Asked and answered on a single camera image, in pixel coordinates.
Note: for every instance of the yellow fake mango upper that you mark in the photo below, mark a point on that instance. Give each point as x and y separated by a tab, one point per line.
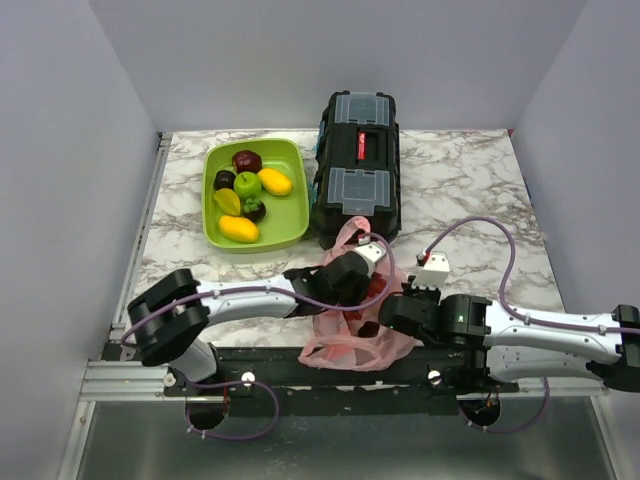
275	182

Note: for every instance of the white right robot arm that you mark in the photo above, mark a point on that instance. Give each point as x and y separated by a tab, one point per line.
504	344

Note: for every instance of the yellow fake mango lower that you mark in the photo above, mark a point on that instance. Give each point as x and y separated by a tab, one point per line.
238	229

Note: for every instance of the red fake grape bunch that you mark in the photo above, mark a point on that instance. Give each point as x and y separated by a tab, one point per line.
377	285

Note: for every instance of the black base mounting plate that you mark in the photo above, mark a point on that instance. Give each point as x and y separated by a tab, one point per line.
265	381

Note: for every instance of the green plastic tray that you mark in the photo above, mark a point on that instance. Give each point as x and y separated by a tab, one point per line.
287	218

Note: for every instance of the dark red fake apple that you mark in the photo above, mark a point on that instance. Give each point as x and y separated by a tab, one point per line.
247	161

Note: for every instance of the pink plastic bag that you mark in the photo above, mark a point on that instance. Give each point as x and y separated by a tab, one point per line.
360	346

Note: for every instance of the green fake apple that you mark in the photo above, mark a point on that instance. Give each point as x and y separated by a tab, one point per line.
247	185

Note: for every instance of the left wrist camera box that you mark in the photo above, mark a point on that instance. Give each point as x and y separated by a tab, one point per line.
372	253

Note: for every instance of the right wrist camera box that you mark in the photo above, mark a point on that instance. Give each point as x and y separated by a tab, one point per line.
435	269

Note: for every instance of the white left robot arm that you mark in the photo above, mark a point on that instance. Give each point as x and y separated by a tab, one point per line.
167	319

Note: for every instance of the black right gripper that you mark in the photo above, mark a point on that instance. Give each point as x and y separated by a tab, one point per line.
409	291

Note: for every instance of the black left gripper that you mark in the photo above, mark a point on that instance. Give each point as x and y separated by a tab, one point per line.
362	293

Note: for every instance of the yellow fake mango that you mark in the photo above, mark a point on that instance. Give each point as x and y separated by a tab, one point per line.
275	182
238	229

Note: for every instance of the dark purple fake plum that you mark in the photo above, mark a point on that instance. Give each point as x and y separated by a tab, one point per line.
224	179

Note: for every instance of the fake mangosteen green top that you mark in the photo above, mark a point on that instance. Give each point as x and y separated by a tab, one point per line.
254	209

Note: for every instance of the yellow fake starfruit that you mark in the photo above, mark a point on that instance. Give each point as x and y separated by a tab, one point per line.
228	201

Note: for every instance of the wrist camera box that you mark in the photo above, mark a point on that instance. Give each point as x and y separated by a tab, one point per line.
435	269
372	253

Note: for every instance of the black plastic toolbox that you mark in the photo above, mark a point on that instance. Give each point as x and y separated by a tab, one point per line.
358	166

